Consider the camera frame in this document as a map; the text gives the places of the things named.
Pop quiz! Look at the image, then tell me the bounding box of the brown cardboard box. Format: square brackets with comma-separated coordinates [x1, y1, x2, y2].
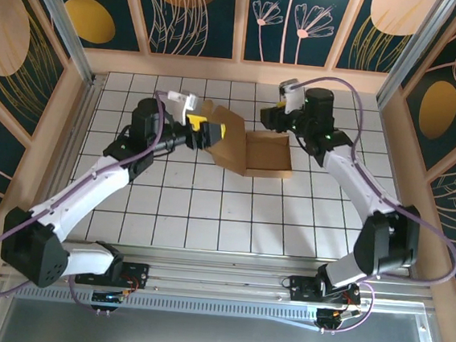
[194, 99, 299, 182]

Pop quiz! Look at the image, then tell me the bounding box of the small circuit board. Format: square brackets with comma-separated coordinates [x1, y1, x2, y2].
[314, 304, 364, 335]
[90, 286, 129, 316]

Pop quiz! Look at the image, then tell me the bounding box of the grey metal sheet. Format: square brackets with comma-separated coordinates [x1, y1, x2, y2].
[0, 274, 449, 342]

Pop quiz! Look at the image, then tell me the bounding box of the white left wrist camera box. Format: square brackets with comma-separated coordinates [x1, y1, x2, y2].
[163, 88, 201, 128]

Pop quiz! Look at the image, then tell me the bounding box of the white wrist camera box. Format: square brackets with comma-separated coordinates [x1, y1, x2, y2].
[277, 77, 307, 117]
[163, 88, 201, 128]

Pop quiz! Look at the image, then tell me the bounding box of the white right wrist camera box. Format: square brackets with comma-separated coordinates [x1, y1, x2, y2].
[277, 77, 307, 117]

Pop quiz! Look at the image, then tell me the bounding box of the aluminium side rail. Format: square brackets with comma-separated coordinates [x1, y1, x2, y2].
[63, 69, 108, 186]

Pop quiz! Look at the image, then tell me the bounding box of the aluminium frame post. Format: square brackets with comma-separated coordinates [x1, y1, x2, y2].
[13, 0, 105, 84]
[375, 0, 455, 114]

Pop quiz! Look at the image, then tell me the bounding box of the aluminium mounting rail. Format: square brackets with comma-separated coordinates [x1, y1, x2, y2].
[0, 229, 438, 321]

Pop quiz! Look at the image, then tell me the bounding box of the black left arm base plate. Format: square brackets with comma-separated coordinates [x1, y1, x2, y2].
[74, 257, 151, 292]

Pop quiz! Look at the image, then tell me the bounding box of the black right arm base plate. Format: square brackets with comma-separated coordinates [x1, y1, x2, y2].
[287, 274, 364, 311]

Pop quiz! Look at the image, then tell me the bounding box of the grey slotted cable duct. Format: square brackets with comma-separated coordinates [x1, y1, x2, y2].
[13, 279, 321, 329]

